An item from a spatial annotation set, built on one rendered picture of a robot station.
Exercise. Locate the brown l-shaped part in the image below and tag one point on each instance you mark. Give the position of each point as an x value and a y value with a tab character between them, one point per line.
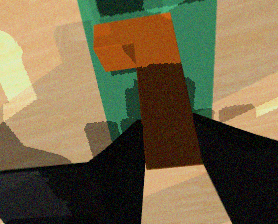
149	44

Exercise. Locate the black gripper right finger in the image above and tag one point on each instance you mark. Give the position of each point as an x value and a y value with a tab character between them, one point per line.
243	168

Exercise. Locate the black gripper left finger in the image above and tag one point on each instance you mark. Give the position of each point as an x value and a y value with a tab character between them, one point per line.
110	186

